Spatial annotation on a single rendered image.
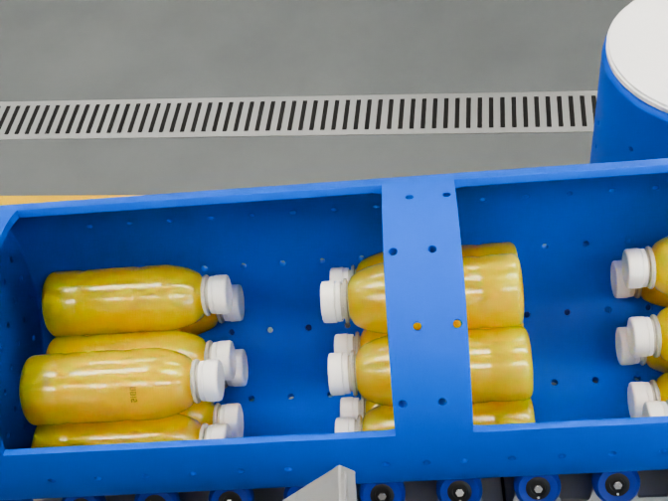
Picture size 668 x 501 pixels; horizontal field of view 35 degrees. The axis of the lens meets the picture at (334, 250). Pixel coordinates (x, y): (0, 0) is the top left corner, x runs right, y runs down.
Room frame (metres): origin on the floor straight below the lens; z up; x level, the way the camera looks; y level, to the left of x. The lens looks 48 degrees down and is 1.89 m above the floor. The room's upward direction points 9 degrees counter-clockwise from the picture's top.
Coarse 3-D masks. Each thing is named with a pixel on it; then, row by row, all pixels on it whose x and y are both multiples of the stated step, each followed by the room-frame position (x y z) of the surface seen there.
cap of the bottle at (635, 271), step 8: (624, 256) 0.63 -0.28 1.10; (632, 256) 0.62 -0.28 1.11; (640, 256) 0.62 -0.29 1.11; (624, 264) 0.63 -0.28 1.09; (632, 264) 0.61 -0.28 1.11; (640, 264) 0.61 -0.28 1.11; (624, 272) 0.62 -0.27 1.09; (632, 272) 0.61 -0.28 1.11; (640, 272) 0.60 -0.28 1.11; (648, 272) 0.60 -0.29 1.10; (624, 280) 0.62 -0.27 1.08; (632, 280) 0.60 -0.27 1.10; (640, 280) 0.60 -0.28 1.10; (632, 288) 0.60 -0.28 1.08
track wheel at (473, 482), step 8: (440, 480) 0.49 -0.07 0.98; (448, 480) 0.49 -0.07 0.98; (456, 480) 0.49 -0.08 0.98; (464, 480) 0.49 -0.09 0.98; (472, 480) 0.49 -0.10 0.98; (480, 480) 0.49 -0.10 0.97; (440, 488) 0.49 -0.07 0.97; (448, 488) 0.49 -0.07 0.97; (456, 488) 0.49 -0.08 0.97; (464, 488) 0.49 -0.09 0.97; (472, 488) 0.48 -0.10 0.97; (480, 488) 0.48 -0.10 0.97; (440, 496) 0.48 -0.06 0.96; (448, 496) 0.48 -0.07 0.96; (456, 496) 0.48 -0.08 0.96; (464, 496) 0.48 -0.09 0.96; (472, 496) 0.48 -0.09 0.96; (480, 496) 0.48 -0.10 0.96
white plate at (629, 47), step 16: (640, 0) 1.10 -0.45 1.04; (656, 0) 1.10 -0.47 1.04; (624, 16) 1.08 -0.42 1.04; (640, 16) 1.07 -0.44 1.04; (656, 16) 1.07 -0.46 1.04; (608, 32) 1.05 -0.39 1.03; (624, 32) 1.04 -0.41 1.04; (640, 32) 1.04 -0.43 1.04; (656, 32) 1.03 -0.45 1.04; (608, 48) 1.02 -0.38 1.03; (624, 48) 1.01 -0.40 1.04; (640, 48) 1.01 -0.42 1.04; (656, 48) 1.00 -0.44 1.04; (624, 64) 0.98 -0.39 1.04; (640, 64) 0.98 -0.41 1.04; (656, 64) 0.97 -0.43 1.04; (624, 80) 0.96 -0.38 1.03; (640, 80) 0.95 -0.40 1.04; (656, 80) 0.95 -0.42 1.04; (640, 96) 0.93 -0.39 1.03; (656, 96) 0.92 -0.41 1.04
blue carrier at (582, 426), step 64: (192, 192) 0.71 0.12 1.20; (256, 192) 0.68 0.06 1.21; (320, 192) 0.67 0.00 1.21; (384, 192) 0.65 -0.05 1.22; (448, 192) 0.63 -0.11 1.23; (512, 192) 0.71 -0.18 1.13; (576, 192) 0.70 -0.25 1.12; (640, 192) 0.70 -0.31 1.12; (0, 256) 0.74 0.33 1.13; (64, 256) 0.77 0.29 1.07; (128, 256) 0.76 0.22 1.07; (192, 256) 0.75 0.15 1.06; (256, 256) 0.74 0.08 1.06; (320, 256) 0.73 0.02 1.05; (384, 256) 0.57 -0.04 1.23; (448, 256) 0.56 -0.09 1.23; (576, 256) 0.69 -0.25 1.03; (0, 320) 0.68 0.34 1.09; (256, 320) 0.71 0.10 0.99; (320, 320) 0.70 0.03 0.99; (448, 320) 0.51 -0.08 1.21; (576, 320) 0.65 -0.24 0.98; (0, 384) 0.63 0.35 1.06; (256, 384) 0.65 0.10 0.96; (320, 384) 0.64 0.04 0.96; (448, 384) 0.47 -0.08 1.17; (576, 384) 0.59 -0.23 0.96; (0, 448) 0.51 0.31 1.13; (64, 448) 0.50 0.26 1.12; (128, 448) 0.49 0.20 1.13; (192, 448) 0.48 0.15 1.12; (256, 448) 0.47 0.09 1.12; (320, 448) 0.47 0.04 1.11; (384, 448) 0.46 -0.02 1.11; (448, 448) 0.45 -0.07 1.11; (512, 448) 0.44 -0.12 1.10; (576, 448) 0.44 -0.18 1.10; (640, 448) 0.43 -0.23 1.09
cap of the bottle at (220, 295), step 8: (208, 280) 0.68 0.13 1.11; (216, 280) 0.67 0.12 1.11; (224, 280) 0.67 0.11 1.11; (208, 288) 0.67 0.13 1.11; (216, 288) 0.66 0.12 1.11; (224, 288) 0.66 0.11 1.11; (208, 296) 0.66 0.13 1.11; (216, 296) 0.66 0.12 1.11; (224, 296) 0.66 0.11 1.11; (232, 296) 0.68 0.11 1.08; (216, 304) 0.65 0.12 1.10; (224, 304) 0.65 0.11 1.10; (232, 304) 0.67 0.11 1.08; (216, 312) 0.65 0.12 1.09; (224, 312) 0.65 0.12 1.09
